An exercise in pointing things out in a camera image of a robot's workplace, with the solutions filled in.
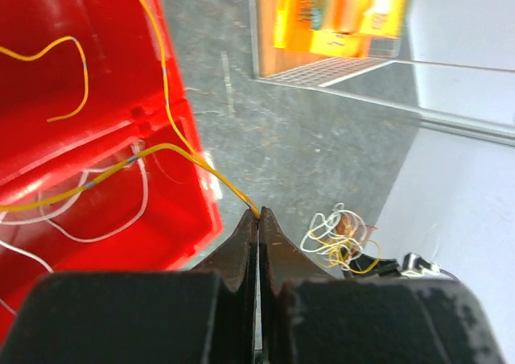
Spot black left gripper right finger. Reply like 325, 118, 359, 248
258, 208, 505, 363

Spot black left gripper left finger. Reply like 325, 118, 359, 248
1, 211, 258, 363

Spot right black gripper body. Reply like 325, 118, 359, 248
341, 254, 401, 279

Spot cable bundle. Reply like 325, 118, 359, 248
299, 202, 382, 275

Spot red compartment bin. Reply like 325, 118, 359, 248
1, 0, 222, 334

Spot orange yellow snack boxes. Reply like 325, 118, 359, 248
273, 0, 407, 58

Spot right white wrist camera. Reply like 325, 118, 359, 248
401, 253, 441, 279

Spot white wire shelf rack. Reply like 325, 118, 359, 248
249, 0, 514, 147

